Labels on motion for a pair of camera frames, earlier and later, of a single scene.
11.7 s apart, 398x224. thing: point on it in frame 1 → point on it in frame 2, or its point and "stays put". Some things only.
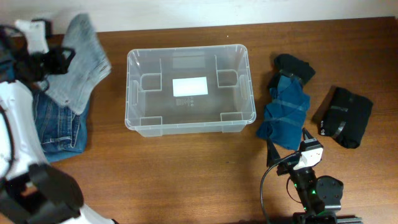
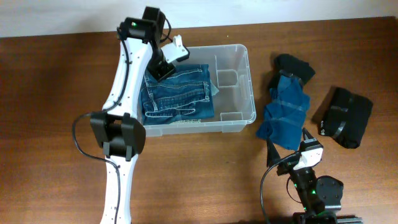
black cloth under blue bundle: [287, 63] stays put
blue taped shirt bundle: [284, 116] stays put
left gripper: [61, 65] → [161, 71]
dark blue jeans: [62, 130] → [186, 95]
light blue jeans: [88, 68] → [185, 96]
